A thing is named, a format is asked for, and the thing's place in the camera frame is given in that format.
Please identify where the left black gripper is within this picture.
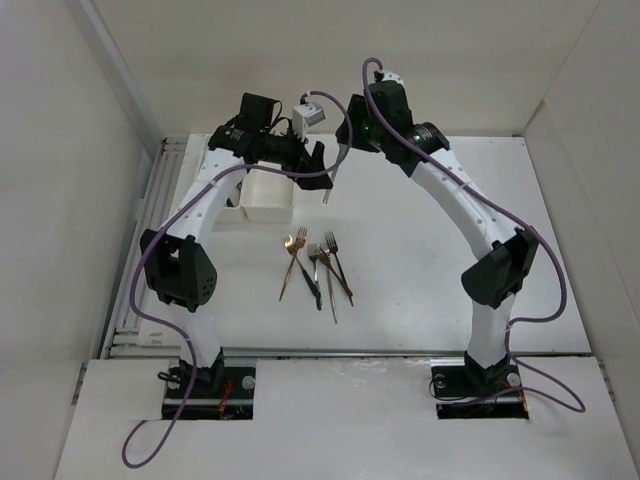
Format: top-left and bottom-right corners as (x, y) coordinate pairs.
(260, 120), (333, 190)

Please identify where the white ceramic spoon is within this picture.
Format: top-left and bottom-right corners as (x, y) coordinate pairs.
(322, 144), (350, 205)

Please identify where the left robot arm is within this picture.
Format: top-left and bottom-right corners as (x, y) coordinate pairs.
(141, 93), (333, 397)

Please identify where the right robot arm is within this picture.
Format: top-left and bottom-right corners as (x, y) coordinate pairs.
(336, 80), (540, 399)

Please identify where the left white plastic bin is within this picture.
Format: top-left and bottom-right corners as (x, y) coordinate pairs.
(198, 134), (246, 223)

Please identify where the white plastic bin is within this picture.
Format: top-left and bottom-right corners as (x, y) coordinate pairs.
(240, 170), (294, 224)
(198, 134), (246, 223)

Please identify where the right white plastic bin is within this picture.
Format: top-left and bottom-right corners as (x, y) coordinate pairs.
(240, 170), (294, 224)

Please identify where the rose gold fork left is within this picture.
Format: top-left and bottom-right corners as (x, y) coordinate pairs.
(279, 235), (297, 300)

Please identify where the black fork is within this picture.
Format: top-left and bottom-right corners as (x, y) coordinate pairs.
(324, 231), (348, 285)

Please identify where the copper fork diagonal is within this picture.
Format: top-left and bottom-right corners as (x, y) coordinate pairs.
(317, 249), (353, 298)

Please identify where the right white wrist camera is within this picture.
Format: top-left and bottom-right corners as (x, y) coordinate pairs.
(374, 69), (404, 85)

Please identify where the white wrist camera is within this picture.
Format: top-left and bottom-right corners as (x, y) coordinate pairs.
(291, 102), (326, 141)
(374, 69), (404, 85)

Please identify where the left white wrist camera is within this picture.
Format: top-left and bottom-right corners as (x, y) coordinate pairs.
(291, 102), (326, 141)

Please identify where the green handled silver fork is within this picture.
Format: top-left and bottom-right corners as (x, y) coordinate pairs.
(307, 243), (323, 311)

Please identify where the silver fork long handle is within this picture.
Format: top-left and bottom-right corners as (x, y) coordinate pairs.
(319, 244), (338, 325)

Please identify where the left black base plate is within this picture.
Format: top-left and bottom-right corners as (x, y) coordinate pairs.
(157, 361), (257, 421)

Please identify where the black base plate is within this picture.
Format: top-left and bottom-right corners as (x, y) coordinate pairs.
(429, 365), (529, 420)
(157, 361), (257, 421)

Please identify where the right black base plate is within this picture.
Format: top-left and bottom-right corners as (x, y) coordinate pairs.
(429, 365), (529, 420)

